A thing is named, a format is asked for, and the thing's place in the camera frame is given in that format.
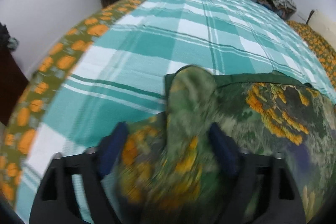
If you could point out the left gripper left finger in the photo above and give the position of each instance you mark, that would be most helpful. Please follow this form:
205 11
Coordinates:
55 200

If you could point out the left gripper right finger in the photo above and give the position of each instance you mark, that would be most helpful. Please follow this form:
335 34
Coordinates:
278 200

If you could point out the green landscape print jacket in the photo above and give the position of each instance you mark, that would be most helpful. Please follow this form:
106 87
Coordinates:
250 148

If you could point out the pile of clothes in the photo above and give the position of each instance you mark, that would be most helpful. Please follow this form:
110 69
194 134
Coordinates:
283 8

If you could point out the orange floral green quilt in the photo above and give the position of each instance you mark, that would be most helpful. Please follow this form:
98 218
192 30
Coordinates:
52 77

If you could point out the dark furniture at left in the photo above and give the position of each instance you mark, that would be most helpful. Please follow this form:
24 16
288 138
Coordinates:
13 81

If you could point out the teal plaid bed sheet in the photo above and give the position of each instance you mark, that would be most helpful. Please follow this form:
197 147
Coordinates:
196 42

